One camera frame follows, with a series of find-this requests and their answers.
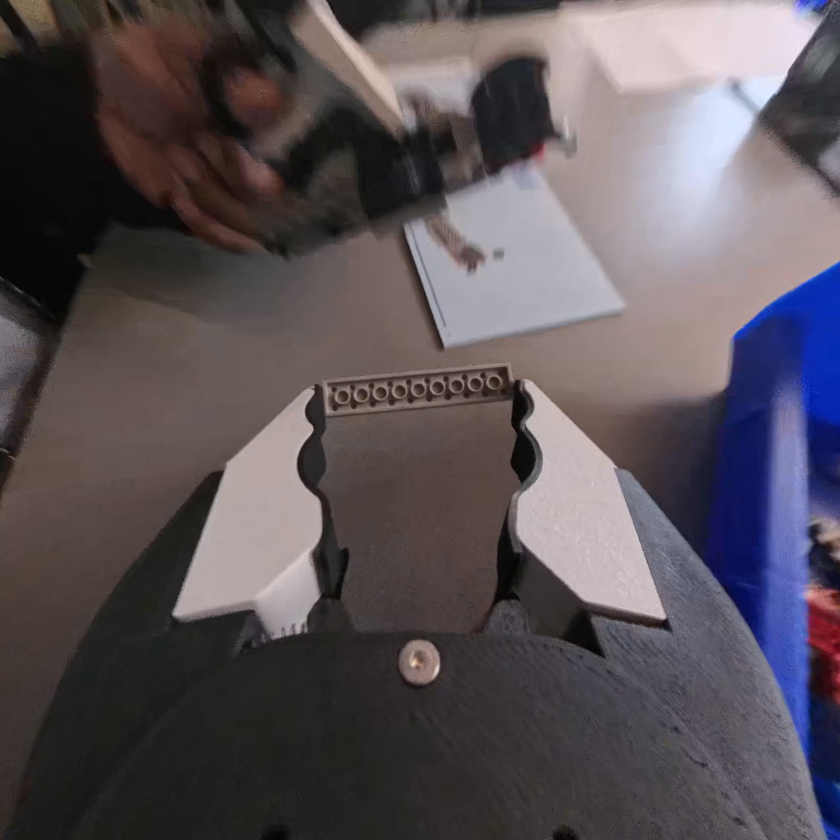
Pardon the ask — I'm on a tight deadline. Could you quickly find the blue plastic bin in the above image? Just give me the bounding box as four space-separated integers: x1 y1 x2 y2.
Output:
705 262 840 795

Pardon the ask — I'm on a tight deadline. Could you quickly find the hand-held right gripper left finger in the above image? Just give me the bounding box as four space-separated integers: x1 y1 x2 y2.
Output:
172 386 350 637

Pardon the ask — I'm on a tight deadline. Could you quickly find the grey studded brick plate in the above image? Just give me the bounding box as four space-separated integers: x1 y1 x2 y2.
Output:
322 363 515 418

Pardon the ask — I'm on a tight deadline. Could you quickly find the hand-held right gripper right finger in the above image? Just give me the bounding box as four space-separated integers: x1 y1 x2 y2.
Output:
495 378 670 641

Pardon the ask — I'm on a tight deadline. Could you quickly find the person's left hand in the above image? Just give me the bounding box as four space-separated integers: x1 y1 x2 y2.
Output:
88 18 293 256

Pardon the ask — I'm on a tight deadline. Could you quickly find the toy brick assembly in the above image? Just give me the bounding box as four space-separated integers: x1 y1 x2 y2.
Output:
400 56 580 198

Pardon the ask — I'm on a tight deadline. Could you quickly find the pale blue instruction booklet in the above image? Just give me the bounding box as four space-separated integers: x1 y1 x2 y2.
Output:
402 164 626 350

